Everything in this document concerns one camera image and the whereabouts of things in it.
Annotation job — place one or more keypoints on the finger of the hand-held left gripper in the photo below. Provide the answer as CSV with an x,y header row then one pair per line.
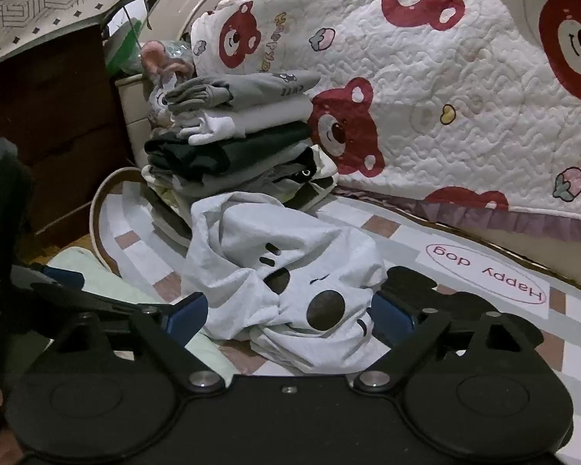
x,y
65,278
92,302

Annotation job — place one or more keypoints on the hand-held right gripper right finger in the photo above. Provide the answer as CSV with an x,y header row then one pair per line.
x,y
392,313

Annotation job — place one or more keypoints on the checked dog print bed sheet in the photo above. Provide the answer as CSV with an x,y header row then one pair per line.
x,y
402,242

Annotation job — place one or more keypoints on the light green cloth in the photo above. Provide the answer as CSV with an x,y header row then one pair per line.
x,y
84,259

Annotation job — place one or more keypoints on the green plastic bag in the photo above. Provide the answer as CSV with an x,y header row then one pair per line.
x,y
126,43

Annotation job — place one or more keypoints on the pink plush toy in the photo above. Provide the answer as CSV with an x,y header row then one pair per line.
x,y
155,58

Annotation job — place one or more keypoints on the white red bear printed quilt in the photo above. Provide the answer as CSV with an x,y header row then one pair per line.
x,y
440,58

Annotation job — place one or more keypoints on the dark brown wooden nightstand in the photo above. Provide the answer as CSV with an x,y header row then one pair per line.
x,y
53,106

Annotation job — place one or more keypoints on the beige geometric patterned cloth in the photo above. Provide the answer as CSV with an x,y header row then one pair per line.
x,y
38,0

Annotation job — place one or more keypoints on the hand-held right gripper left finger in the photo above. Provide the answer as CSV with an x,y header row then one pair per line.
x,y
191,311

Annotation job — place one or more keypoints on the white printed t-shirt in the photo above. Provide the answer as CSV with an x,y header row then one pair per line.
x,y
242,242

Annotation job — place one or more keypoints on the beige bedside cabinet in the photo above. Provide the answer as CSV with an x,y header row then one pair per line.
x,y
130,106

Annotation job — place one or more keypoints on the stack of folded clothes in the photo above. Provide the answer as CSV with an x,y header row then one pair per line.
x,y
251,145

